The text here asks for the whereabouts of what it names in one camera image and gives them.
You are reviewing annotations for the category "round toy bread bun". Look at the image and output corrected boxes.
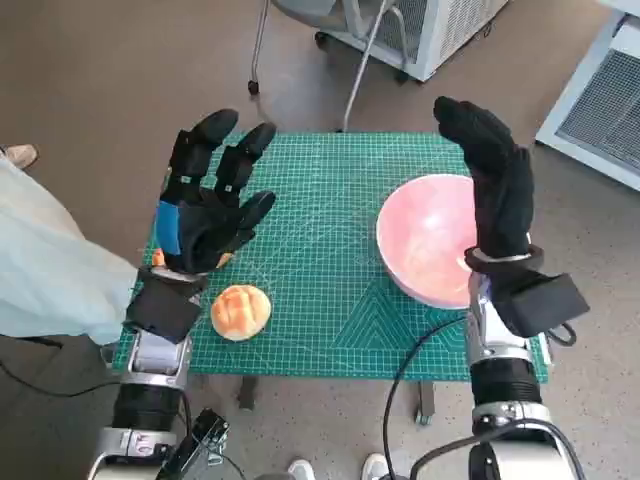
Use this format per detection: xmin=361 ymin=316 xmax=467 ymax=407
xmin=210 ymin=284 xmax=274 ymax=343

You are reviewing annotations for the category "white shoe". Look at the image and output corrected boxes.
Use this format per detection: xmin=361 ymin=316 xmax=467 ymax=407
xmin=287 ymin=458 xmax=316 ymax=480
xmin=360 ymin=452 xmax=394 ymax=480

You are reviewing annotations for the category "green cutting mat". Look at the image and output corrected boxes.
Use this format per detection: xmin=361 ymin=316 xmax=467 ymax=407
xmin=112 ymin=132 xmax=554 ymax=376

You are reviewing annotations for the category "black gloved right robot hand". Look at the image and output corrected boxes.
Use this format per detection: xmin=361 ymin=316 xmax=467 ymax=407
xmin=432 ymin=95 xmax=535 ymax=261

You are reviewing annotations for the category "black shoulder cable loop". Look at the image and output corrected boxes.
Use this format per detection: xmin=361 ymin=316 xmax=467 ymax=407
xmin=409 ymin=419 xmax=581 ymax=480

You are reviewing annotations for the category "white unit with grey grille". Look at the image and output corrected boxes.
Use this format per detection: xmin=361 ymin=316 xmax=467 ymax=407
xmin=534 ymin=9 xmax=640 ymax=194

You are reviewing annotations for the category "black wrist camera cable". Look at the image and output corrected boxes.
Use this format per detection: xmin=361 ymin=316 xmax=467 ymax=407
xmin=548 ymin=322 xmax=577 ymax=347

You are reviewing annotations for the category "grey chair with metal legs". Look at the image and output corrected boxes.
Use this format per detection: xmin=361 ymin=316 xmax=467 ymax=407
xmin=246 ymin=0 xmax=407 ymax=134

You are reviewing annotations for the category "long black robot cable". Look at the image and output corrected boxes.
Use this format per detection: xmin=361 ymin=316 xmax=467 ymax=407
xmin=382 ymin=314 xmax=471 ymax=480

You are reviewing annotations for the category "pink bowl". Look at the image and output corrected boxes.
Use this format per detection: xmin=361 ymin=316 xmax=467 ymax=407
xmin=375 ymin=174 xmax=481 ymax=310

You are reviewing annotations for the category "white cabinet with vent grille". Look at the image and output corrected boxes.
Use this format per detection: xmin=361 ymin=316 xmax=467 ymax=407
xmin=314 ymin=0 xmax=506 ymax=84

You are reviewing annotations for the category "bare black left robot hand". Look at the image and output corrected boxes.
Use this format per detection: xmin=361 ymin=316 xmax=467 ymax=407
xmin=152 ymin=108 xmax=278 ymax=276

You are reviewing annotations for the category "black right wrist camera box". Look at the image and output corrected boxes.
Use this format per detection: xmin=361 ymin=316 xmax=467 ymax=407
xmin=492 ymin=273 xmax=591 ymax=339

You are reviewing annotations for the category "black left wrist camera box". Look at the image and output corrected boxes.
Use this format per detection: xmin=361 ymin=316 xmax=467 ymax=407
xmin=124 ymin=277 xmax=201 ymax=344

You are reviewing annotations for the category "black table leg with caster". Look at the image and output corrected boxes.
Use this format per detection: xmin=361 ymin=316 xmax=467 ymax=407
xmin=414 ymin=382 xmax=436 ymax=426

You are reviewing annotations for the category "black metal clamp stand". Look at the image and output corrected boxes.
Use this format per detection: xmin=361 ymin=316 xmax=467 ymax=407
xmin=159 ymin=407 xmax=231 ymax=480

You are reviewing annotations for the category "long toy bread roll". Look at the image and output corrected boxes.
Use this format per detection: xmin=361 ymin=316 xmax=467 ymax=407
xmin=151 ymin=247 xmax=236 ymax=269

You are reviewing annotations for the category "black floor cable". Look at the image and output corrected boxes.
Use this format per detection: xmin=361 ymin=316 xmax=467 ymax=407
xmin=0 ymin=359 xmax=121 ymax=399

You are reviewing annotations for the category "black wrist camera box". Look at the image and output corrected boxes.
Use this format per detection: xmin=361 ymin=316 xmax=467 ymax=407
xmin=124 ymin=277 xmax=201 ymax=344
xmin=492 ymin=273 xmax=591 ymax=339

